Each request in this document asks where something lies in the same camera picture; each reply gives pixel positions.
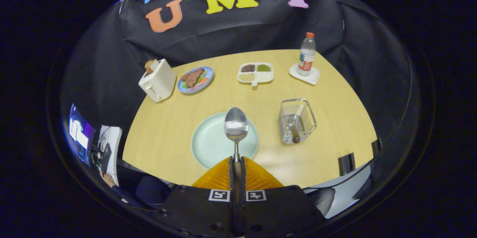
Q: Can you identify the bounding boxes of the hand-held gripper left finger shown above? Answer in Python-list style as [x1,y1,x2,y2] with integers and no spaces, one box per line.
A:
[155,157,237,237]

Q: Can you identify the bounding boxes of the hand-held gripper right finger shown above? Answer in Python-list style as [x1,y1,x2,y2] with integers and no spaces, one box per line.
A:
[238,157,326,237]

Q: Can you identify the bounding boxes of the metal spoon with wooden handle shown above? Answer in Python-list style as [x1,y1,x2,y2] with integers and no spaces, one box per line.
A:
[224,107,249,194]

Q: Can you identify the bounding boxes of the metal fork with wooden handle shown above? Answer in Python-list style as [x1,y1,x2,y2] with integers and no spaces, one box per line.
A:
[287,115,301,144]

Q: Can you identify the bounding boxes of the light green plate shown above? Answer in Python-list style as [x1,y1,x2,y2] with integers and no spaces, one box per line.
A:
[191,112,259,170]

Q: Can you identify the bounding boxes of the person's dark clothed leg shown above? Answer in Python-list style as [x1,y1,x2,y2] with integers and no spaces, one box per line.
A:
[116,158,174,209]

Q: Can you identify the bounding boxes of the green and orange vegetables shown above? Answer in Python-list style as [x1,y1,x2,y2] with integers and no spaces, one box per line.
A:
[183,76,210,90]

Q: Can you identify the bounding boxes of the white divided tray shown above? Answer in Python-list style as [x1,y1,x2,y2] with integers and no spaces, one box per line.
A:
[237,62,274,87]

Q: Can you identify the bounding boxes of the blue plate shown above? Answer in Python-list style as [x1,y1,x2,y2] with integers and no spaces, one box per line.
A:
[177,66,214,94]

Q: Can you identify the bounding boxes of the brown steak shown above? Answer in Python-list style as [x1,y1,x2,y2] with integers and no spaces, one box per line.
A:
[181,68,205,88]

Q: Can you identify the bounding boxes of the white toaster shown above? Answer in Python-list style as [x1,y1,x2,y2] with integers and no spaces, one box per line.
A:
[139,59,177,103]

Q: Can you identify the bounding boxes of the white square coaster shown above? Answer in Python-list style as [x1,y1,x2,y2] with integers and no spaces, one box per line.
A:
[288,63,321,85]

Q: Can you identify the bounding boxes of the black keyboard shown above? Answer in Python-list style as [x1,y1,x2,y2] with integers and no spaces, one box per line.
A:
[100,143,112,174]

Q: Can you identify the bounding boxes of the clear plastic water bottle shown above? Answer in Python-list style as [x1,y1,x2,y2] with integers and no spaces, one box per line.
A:
[297,32,316,77]

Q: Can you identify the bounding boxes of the black backdrop cloth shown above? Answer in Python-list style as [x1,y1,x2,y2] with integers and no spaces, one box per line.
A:
[61,0,412,164]

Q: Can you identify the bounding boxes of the computer monitor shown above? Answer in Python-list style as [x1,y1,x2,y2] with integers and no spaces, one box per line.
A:
[68,104,97,167]

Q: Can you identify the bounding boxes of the metal wire basket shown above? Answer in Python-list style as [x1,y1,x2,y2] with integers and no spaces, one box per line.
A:
[279,98,317,145]

